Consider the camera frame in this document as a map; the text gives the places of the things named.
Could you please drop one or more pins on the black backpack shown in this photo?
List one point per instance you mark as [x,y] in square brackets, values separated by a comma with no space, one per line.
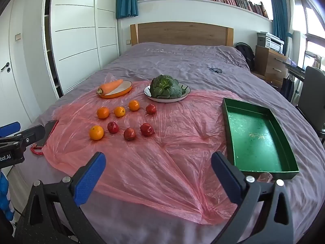
[246,54]

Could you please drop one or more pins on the orange oval dish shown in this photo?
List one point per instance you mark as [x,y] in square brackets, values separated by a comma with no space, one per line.
[124,87]

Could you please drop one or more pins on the green leafy vegetable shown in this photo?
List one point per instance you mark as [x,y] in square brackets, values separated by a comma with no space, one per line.
[165,86]

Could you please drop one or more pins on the wall switch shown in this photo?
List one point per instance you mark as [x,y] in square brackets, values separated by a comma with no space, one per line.
[18,36]

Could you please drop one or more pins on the red apple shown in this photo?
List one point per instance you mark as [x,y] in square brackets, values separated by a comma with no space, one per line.
[113,127]
[129,134]
[151,109]
[146,129]

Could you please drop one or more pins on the wooden headboard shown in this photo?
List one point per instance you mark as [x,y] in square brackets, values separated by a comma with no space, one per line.
[177,33]

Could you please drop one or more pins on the orange carrot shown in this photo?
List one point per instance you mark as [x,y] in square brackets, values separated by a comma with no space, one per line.
[110,86]

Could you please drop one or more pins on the grey chair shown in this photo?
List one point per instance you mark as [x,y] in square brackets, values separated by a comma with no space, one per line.
[313,89]

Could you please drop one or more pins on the green metal tray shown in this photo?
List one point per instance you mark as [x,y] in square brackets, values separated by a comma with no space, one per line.
[254,137]

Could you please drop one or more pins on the phone in red case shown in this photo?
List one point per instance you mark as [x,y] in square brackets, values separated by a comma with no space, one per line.
[49,129]

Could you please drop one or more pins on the wooden dresser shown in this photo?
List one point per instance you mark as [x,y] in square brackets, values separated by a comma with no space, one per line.
[269,63]

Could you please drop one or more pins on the person's left hand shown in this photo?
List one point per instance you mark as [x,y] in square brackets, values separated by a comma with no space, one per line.
[4,198]

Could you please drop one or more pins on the small dark object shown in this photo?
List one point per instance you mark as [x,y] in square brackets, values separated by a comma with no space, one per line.
[215,70]

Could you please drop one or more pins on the pink plastic sheet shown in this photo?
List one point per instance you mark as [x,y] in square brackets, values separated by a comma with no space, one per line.
[152,170]

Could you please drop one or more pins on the white enamel plate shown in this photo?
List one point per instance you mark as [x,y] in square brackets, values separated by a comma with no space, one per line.
[186,91]

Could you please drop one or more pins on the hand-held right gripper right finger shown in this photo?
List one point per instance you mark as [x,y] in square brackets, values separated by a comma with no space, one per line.
[226,175]

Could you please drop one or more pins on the white door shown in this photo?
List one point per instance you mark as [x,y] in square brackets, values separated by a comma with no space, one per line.
[15,86]

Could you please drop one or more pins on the grey desk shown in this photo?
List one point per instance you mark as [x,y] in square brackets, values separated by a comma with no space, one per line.
[294,68]

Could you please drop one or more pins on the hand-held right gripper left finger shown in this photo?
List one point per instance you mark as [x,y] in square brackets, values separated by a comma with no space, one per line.
[91,178]

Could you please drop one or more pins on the white wardrobe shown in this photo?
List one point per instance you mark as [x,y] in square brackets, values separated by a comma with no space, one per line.
[76,30]

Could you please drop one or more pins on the navy bag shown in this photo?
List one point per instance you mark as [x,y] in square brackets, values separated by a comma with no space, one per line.
[287,89]

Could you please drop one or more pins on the white printer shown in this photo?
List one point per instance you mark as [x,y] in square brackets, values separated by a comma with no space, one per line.
[269,42]

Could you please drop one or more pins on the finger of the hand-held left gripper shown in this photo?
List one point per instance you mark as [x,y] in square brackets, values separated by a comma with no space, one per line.
[10,129]
[33,134]

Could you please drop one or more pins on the orange mandarin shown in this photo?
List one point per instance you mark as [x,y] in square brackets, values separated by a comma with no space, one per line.
[119,111]
[103,112]
[134,105]
[96,132]

